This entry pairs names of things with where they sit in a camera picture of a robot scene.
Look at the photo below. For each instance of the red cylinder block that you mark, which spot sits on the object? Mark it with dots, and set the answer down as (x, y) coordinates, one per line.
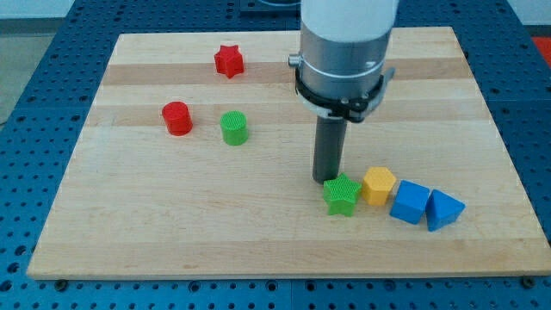
(177, 118)

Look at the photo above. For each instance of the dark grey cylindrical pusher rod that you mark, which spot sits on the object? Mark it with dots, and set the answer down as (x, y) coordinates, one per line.
(328, 147)

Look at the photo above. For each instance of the black gripper mounting bracket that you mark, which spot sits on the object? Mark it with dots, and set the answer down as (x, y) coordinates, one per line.
(353, 110)

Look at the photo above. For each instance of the green cylinder block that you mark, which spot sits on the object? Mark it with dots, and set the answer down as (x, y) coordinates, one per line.
(233, 125)

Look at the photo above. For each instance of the blue cube block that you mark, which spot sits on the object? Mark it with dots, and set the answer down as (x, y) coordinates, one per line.
(410, 202)

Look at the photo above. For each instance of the green star block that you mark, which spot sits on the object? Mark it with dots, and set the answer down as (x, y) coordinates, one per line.
(341, 195)

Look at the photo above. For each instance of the blue triangular prism block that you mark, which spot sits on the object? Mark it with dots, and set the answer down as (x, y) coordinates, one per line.
(442, 209)

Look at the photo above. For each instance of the yellow hexagon block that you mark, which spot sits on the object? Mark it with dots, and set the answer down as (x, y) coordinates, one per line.
(377, 185)

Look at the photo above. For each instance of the light wooden board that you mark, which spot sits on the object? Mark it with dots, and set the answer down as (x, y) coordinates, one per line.
(137, 203)

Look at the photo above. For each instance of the red star block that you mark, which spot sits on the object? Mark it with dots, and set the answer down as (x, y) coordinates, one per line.
(229, 61)

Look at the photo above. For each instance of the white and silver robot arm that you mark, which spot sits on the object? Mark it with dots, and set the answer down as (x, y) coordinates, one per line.
(339, 69)

